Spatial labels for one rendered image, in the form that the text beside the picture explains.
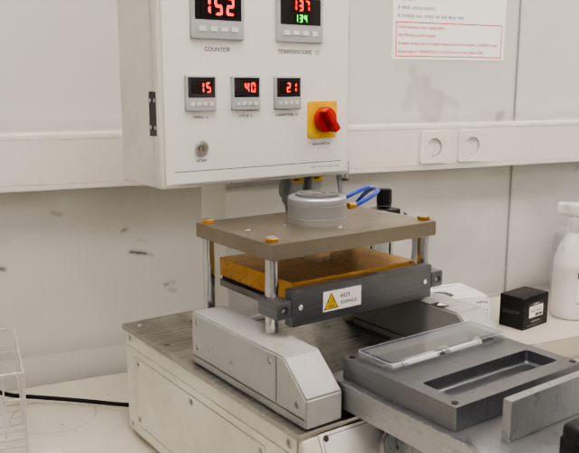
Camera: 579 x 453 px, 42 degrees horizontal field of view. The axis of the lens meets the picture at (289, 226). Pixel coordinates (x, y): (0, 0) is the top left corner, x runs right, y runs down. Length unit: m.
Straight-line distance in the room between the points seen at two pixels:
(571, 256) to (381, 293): 0.79
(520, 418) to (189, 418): 0.47
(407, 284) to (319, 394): 0.24
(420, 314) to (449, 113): 0.76
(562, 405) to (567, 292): 0.93
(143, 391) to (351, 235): 0.42
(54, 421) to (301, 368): 0.60
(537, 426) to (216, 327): 0.40
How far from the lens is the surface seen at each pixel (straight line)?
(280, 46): 1.11
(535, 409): 0.75
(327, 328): 1.14
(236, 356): 0.91
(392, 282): 0.97
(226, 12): 1.06
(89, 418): 1.32
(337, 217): 0.98
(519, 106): 1.84
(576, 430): 0.69
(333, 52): 1.17
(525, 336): 1.59
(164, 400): 1.10
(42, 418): 1.34
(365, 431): 0.86
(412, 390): 0.77
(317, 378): 0.83
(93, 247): 1.44
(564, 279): 1.70
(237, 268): 0.99
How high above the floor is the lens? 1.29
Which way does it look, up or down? 11 degrees down
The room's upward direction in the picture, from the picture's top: straight up
